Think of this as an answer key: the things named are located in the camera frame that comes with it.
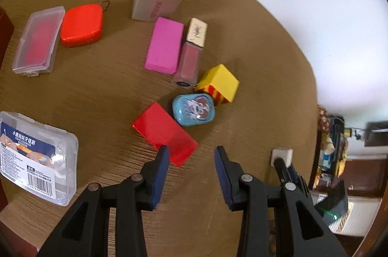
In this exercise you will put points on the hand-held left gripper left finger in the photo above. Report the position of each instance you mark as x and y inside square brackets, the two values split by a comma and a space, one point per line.
[160, 175]

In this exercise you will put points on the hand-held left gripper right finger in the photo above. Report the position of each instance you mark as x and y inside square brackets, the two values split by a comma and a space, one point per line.
[222, 178]

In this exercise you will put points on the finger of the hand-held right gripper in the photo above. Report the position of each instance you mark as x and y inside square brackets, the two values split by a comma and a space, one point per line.
[280, 169]

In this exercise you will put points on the small white square case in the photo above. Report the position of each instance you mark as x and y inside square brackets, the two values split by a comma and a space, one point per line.
[283, 154]

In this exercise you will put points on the red rectangular block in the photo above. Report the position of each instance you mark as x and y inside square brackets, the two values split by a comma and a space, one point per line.
[160, 129]

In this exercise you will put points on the blue cartoon print tin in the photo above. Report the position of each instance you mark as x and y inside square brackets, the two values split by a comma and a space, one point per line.
[194, 109]

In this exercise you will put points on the yellow cube box striped base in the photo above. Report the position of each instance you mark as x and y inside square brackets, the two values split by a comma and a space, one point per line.
[224, 84]

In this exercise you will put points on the lip gloss with gold cap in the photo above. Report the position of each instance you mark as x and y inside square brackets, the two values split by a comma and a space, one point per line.
[189, 63]

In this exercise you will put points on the clear plastic box labelled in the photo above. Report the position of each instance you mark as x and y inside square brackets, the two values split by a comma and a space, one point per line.
[33, 157]

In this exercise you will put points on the pink rectangular block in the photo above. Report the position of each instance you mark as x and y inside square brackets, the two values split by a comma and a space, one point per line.
[165, 44]

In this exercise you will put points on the clear plastic box red insert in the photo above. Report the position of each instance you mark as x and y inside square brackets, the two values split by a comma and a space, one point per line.
[38, 41]

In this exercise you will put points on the white radiator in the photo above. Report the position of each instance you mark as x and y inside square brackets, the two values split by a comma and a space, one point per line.
[360, 216]

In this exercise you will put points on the brown wooden cabinet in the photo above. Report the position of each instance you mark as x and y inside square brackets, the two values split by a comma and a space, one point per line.
[363, 175]

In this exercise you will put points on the colourful clutter pile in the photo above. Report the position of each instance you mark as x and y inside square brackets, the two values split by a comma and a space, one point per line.
[330, 141]

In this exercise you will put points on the dark red cardboard box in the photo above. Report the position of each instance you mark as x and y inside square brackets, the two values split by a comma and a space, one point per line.
[4, 32]

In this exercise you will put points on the black wall device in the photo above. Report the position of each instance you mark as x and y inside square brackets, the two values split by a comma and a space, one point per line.
[377, 132]

